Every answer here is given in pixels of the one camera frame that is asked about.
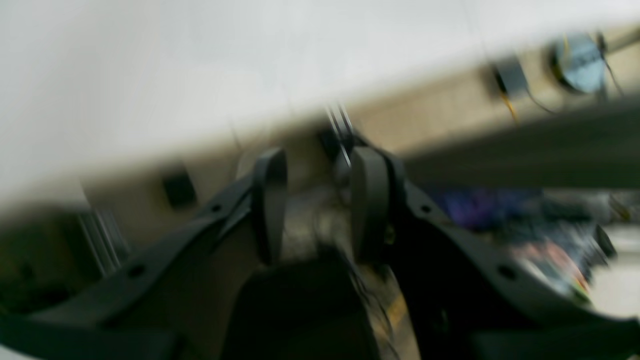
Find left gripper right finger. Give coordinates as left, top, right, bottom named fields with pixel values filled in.
left=349, top=146, right=639, bottom=360

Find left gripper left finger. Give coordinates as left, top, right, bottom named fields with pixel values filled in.
left=1, top=148, right=288, bottom=360

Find cluttered colourful items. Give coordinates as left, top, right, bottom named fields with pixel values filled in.
left=425, top=186, right=618, bottom=303

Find blue round device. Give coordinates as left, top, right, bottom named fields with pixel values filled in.
left=550, top=33, right=607, bottom=95

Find black box on wall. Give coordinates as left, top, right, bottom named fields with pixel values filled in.
left=161, top=171, right=197, bottom=209

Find black wall adapter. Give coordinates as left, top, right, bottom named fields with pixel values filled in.
left=491, top=55, right=530, bottom=100

